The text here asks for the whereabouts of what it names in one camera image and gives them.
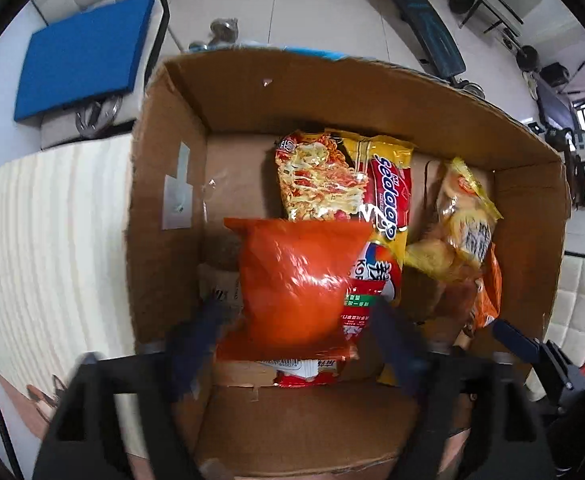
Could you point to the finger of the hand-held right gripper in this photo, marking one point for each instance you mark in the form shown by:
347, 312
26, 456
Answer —
517, 340

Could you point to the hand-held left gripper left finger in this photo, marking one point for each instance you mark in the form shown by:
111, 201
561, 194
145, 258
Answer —
192, 345

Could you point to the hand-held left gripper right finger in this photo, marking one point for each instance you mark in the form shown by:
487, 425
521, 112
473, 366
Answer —
397, 355

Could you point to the plain yellow snack packet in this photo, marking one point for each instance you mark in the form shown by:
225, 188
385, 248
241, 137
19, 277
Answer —
386, 376

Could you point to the orange packet with brown label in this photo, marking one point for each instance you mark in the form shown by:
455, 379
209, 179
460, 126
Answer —
487, 300

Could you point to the small white snack packet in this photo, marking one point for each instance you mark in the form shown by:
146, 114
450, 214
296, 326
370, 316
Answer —
220, 285

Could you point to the red and white snack packet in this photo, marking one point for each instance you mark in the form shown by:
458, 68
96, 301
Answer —
302, 375

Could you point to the orange snack packet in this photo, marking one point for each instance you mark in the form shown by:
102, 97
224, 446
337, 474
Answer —
292, 285

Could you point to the yellow chips packet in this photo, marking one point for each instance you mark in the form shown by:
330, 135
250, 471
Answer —
467, 230

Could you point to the yellow red instant noodle packet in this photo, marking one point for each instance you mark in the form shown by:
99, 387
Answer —
322, 180

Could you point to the cardboard box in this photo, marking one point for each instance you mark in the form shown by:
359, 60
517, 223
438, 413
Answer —
252, 100

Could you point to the striped cat print table cover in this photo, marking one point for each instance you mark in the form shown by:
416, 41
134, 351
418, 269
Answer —
47, 260

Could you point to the dark weight bench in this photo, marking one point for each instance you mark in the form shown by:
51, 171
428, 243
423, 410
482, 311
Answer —
552, 107

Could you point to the chrome dumbbell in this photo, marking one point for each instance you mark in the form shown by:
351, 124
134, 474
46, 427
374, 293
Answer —
472, 89
224, 28

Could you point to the black speaker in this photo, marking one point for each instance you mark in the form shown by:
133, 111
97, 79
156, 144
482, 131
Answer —
555, 75

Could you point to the short black barbell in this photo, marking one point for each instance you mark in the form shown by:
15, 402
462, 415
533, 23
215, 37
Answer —
527, 57

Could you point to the blue cushion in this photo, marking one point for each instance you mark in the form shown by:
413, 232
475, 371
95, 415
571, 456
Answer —
82, 55

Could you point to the black sit-up bench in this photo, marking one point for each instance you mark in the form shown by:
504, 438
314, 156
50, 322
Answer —
422, 15

